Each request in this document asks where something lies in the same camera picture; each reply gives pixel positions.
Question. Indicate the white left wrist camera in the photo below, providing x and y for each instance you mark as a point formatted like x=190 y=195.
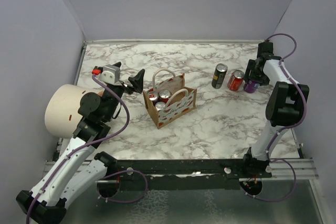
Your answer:
x=107 y=75

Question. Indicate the red coke can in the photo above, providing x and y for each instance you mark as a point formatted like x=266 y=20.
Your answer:
x=164 y=95
x=235 y=80

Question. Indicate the purple Fanta can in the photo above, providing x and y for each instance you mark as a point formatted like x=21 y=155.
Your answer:
x=251 y=86
x=160 y=106

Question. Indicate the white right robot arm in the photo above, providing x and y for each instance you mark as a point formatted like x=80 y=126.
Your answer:
x=286 y=107

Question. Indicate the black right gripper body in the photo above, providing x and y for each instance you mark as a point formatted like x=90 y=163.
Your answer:
x=257 y=76

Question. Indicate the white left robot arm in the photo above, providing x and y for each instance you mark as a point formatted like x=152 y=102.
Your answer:
x=103 y=117

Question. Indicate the beige cylindrical container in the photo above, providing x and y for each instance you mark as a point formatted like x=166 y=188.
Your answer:
x=61 y=116

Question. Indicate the black mounting rail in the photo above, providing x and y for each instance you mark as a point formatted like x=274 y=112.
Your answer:
x=183 y=174

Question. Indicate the red tab soda can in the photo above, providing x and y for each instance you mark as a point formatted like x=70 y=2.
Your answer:
x=153 y=96

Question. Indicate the black soda can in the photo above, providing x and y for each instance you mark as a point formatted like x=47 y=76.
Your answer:
x=219 y=75

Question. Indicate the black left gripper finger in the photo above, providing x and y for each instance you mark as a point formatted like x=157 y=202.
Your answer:
x=116 y=65
x=137 y=81

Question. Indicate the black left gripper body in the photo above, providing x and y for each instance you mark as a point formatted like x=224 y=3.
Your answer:
x=121 y=88

